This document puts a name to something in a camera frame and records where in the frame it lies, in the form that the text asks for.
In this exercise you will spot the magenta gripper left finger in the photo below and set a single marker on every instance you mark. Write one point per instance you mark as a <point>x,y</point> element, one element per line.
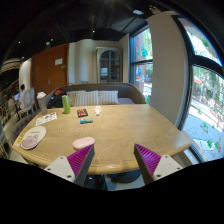
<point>73,168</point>

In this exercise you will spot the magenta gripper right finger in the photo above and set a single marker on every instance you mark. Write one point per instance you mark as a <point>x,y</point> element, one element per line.
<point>154,166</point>

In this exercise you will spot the white round mouse pad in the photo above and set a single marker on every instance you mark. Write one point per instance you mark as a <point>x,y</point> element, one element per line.
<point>40,131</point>

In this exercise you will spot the teal small tube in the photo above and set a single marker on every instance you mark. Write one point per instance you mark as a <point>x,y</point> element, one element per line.
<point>87,120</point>

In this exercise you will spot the black rectangular box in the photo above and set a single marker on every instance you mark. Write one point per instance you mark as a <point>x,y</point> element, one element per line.
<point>82,113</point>

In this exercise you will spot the green bottle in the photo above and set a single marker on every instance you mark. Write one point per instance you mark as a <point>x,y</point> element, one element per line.
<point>66,104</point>

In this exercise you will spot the clear small glass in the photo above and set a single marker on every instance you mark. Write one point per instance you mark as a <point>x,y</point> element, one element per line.
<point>97,110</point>

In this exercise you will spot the pink cat-shaped wrist rest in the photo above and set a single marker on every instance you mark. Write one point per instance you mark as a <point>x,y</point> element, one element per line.
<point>30,142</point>

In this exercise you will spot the printed paper sheet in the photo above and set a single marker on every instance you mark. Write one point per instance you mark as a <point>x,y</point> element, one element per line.
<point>46,118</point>

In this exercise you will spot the striped cushion left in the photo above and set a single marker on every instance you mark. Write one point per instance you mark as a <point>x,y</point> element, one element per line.
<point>83,98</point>

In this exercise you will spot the striped cushion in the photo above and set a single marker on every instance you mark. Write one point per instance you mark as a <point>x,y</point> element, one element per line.
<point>108,97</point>
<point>83,98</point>

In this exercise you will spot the black backpack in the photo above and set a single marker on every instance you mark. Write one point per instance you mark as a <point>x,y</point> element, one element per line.
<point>56,100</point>

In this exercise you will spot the yellow small card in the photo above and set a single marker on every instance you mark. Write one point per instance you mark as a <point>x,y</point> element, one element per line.
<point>18,141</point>

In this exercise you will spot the striped cushion right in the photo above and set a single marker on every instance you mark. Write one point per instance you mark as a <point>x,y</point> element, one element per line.
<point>108,97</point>

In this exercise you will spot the clear plastic cup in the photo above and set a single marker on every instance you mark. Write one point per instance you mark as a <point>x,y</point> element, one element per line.
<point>41,98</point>

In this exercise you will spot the brown wooden door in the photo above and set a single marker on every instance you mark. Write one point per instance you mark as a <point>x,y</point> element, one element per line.
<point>49,69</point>

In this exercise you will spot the arched glass cabinet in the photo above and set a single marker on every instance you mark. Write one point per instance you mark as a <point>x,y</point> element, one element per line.
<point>109,65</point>

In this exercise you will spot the black table pedestal base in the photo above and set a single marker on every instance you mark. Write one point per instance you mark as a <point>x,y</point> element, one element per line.
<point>125,177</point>

